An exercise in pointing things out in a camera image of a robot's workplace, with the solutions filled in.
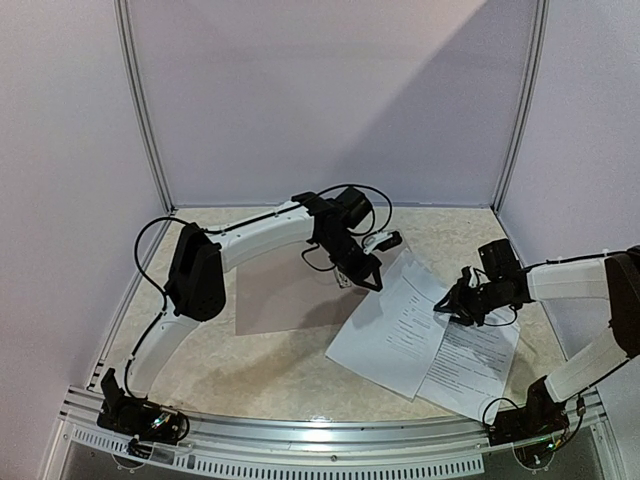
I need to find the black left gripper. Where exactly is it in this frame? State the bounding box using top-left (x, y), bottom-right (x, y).
top-left (318, 230), bottom-right (383, 292)

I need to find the white printed contract sheet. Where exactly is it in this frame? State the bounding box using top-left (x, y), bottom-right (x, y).
top-left (417, 324), bottom-right (520, 425)

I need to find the white form sheet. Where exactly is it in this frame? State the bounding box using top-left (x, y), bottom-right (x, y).
top-left (325, 248), bottom-right (448, 400)

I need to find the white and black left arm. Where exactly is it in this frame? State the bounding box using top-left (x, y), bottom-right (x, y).
top-left (122, 184), bottom-right (382, 398)

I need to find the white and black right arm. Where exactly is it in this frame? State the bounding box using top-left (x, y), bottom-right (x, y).
top-left (434, 238), bottom-right (639, 436)

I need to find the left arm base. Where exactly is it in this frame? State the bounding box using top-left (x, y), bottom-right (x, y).
top-left (96, 368), bottom-right (191, 445)

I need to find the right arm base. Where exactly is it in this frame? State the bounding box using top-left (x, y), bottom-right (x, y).
top-left (481, 376), bottom-right (581, 446)

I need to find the metal folder clip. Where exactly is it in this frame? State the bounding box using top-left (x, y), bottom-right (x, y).
top-left (333, 269), bottom-right (352, 289)

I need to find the aluminium front rail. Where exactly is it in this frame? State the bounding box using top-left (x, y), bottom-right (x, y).
top-left (44, 387), bottom-right (624, 479)

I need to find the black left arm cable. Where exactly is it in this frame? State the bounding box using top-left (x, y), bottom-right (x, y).
top-left (124, 215), bottom-right (231, 381)

